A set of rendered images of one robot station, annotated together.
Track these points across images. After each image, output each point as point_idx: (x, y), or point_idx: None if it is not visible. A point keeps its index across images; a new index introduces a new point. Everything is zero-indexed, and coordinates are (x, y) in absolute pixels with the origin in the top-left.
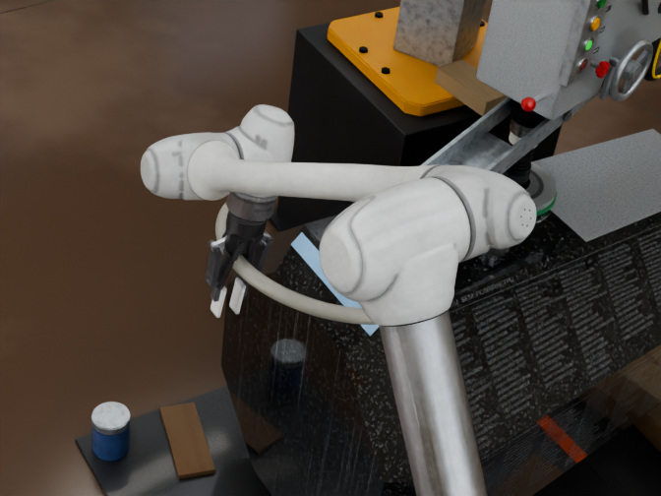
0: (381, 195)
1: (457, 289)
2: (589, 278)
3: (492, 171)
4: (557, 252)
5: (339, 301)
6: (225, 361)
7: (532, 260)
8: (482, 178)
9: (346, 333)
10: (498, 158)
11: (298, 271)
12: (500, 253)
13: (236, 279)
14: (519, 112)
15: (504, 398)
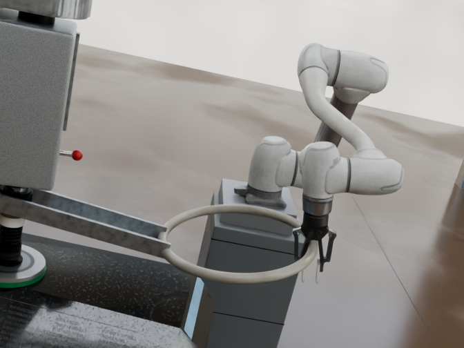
0: (368, 56)
1: (137, 258)
2: None
3: (311, 49)
4: (49, 238)
5: (199, 302)
6: None
7: (70, 244)
8: (322, 47)
9: (207, 299)
10: (84, 202)
11: (199, 333)
12: (82, 255)
13: None
14: (32, 193)
15: None
